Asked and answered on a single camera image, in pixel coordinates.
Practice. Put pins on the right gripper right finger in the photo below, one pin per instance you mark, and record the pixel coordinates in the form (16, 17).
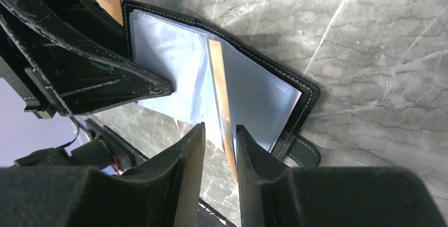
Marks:
(274, 194)

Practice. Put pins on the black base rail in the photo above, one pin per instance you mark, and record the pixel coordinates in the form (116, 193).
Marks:
(110, 153)

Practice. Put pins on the black leather card holder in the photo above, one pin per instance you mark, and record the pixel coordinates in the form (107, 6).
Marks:
(271, 101)

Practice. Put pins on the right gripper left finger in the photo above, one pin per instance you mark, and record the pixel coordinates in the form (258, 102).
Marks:
(162, 191)

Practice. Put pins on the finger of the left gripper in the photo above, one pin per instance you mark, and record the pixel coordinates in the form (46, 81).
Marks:
(70, 57)

